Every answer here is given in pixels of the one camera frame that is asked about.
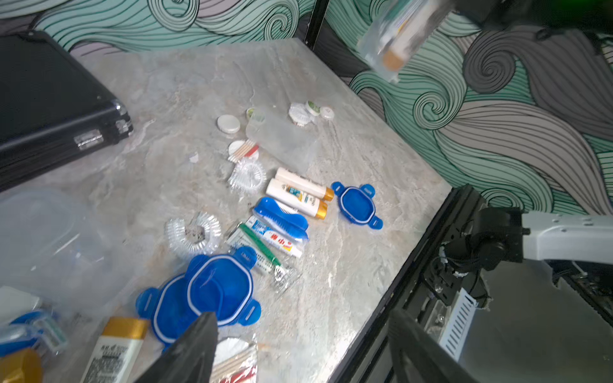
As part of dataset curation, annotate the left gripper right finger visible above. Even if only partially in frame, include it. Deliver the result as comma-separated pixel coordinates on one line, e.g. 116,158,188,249
388,309,477,383

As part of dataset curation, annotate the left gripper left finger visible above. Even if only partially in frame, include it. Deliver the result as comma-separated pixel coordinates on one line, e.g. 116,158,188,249
136,312,218,383

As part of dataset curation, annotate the toiletry jar blue lid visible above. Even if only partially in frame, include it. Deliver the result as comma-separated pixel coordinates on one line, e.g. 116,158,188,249
1,189,133,312

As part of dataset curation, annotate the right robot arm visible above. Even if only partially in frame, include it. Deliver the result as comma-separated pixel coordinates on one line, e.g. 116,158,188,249
441,1,612,273

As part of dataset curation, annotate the round red white packet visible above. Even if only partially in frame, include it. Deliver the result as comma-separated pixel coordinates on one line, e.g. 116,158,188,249
209,338,258,383

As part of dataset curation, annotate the white tube orange cap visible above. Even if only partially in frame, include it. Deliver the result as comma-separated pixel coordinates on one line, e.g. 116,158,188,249
275,168,335,202
81,317,148,383
266,179,328,220

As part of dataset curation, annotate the clear round plastic cap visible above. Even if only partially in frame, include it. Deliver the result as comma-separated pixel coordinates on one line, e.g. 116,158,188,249
164,212,222,259

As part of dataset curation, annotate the green toothpaste packet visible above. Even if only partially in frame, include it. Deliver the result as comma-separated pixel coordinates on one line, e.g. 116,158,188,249
223,215,304,295

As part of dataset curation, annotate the white bottle orange cap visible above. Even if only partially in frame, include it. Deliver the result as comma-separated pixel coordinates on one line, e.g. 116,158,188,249
1,349,43,383

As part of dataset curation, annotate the crumpled clear wrapper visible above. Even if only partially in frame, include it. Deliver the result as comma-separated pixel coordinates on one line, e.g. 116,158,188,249
228,158,268,194

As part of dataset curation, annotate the black ribbed case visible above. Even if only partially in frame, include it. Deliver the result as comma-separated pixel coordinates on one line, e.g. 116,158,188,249
1,31,133,191

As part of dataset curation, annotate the white perforated cable duct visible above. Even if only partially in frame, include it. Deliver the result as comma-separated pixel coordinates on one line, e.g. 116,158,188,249
438,288,477,362

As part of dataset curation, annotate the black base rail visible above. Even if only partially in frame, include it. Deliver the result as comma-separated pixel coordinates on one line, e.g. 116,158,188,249
329,185,485,382

